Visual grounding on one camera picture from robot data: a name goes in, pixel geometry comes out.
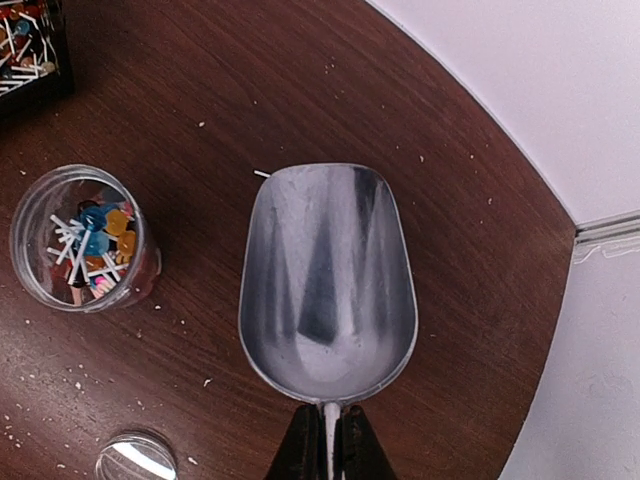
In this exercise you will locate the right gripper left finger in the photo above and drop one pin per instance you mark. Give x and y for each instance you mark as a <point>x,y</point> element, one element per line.
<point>297,455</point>

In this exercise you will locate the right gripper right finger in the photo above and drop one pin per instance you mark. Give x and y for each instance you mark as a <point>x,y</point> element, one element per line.
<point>361,456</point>

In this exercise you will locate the metal scoop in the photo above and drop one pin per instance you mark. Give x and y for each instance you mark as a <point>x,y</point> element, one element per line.
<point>327,310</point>

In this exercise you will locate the clear plastic jar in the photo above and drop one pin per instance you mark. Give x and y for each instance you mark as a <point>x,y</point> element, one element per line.
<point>79,242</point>

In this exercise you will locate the black three-compartment candy bin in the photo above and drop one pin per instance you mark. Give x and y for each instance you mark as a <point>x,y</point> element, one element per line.
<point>35,60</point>

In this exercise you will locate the clear plastic jar lid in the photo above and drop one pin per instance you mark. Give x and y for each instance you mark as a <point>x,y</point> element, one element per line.
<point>136,455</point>

